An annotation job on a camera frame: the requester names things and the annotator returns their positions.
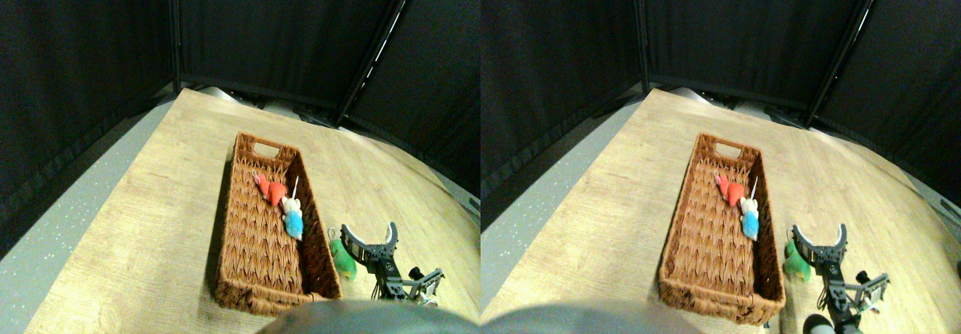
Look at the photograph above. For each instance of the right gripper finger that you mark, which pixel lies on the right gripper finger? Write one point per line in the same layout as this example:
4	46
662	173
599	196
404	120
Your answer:
842	239
392	238
353	244
805	245

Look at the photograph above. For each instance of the pale blue white plush toy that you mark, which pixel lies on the pale blue white plush toy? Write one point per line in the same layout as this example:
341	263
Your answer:
751	225
294	225

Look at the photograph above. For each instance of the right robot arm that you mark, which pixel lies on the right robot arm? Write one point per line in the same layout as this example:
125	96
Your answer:
390	285
841	296

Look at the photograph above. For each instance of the green plush toy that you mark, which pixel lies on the green plush toy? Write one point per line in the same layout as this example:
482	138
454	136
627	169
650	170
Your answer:
344	259
798	260

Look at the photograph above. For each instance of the orange plush toy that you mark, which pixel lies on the orange plush toy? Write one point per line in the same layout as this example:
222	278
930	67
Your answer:
733	191
274	191

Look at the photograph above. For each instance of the brown wicker basket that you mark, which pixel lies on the brown wicker basket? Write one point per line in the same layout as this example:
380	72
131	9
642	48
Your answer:
255	251
706	259

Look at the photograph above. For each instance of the grey curtain stand foot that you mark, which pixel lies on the grey curtain stand foot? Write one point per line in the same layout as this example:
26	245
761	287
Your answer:
308	116

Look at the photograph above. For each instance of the black curtain stand pole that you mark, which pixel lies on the black curtain stand pole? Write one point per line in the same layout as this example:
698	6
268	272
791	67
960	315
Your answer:
817	101
344	101
640	34
174	34

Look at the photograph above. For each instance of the black bracket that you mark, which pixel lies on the black bracket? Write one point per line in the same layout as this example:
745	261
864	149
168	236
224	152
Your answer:
875	283
429	280

